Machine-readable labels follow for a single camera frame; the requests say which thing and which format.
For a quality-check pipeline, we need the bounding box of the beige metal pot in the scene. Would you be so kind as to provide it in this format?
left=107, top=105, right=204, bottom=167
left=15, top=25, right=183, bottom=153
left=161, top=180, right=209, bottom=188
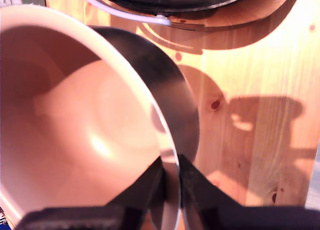
left=0, top=4, right=201, bottom=230

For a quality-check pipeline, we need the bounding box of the white rice cooker handle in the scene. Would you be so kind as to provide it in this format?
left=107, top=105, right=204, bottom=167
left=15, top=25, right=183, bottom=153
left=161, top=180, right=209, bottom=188
left=76, top=0, right=172, bottom=26

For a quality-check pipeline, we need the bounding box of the large black rice cooker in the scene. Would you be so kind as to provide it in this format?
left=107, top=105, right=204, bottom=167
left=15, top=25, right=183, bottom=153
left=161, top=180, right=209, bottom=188
left=88, top=0, right=301, bottom=31

